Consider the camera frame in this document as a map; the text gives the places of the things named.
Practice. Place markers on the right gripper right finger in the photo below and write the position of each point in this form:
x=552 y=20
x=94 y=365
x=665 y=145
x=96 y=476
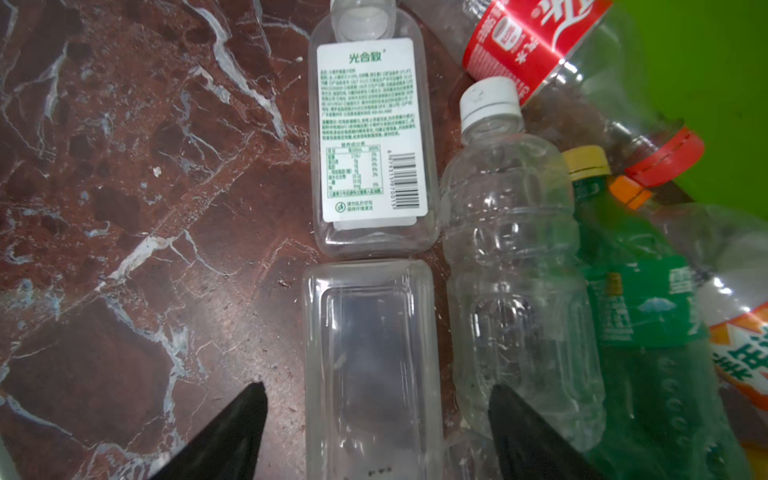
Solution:
x=527 y=447

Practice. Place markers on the green sprite bottle yellow cap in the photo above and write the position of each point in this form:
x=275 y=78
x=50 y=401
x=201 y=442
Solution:
x=664 y=415

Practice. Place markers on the green label square bottle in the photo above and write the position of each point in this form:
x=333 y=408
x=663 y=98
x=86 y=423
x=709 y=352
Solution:
x=373 y=163

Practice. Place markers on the orange label bottle near bin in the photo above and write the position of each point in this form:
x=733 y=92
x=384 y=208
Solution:
x=727 y=253

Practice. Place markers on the green plastic trash bin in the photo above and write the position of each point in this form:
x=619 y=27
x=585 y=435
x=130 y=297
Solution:
x=707 y=64

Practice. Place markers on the pink guava label bottle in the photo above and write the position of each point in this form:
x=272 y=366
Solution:
x=372 y=378

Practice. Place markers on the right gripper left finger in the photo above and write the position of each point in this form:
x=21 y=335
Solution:
x=228 y=447

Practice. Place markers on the coca cola bottle near bin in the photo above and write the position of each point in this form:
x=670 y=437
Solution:
x=578 y=68

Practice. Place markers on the long clear bottle white cap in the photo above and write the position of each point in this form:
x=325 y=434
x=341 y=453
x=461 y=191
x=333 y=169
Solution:
x=518 y=303

